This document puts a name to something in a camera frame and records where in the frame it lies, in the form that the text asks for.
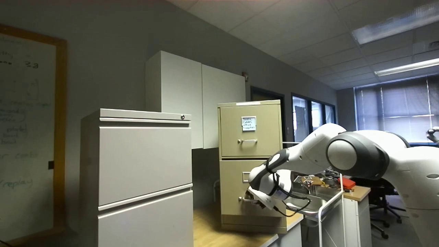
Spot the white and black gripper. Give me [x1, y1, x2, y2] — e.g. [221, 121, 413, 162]
[240, 165, 295, 215]

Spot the beige unlabelled cabinet drawer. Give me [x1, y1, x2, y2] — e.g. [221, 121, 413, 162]
[219, 158, 277, 217]

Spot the beige metal file cabinet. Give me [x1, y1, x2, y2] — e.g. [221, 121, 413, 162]
[217, 99, 288, 233]

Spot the beige drawer with label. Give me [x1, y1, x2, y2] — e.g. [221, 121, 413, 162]
[219, 104, 282, 159]

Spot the grey drawer without lock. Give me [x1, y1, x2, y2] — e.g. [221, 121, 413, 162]
[96, 188, 195, 247]

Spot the grey counter base cabinet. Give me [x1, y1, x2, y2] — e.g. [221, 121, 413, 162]
[266, 184, 373, 247]

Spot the grey drawer beside lock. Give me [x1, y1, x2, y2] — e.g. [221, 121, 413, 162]
[97, 122, 193, 208]

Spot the grey metal file cabinet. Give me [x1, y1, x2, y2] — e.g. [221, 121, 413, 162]
[78, 107, 195, 247]

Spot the steel sink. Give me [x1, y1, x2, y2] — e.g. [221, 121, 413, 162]
[289, 187, 346, 224]

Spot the white curved tube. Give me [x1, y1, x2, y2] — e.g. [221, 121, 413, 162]
[315, 171, 347, 247]

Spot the red object by sink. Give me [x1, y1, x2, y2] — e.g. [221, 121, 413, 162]
[340, 176, 358, 192]

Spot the dark interior window row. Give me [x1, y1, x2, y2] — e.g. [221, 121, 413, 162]
[289, 93, 339, 144]

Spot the black office chair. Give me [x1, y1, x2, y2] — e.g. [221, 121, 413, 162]
[363, 177, 409, 241]

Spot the window with grey blinds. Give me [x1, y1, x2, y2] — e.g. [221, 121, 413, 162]
[352, 74, 439, 144]

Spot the narrow ceiling light strip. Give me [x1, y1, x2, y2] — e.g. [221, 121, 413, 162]
[372, 56, 439, 78]

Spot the wide ceiling light panel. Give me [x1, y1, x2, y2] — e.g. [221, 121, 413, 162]
[350, 1, 439, 47]

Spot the wood framed whiteboard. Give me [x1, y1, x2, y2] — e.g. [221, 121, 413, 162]
[0, 23, 70, 244]

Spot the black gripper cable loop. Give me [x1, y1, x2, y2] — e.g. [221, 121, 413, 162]
[271, 169, 314, 219]

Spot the white wall cabinet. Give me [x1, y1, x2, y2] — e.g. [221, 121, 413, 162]
[144, 49, 248, 151]

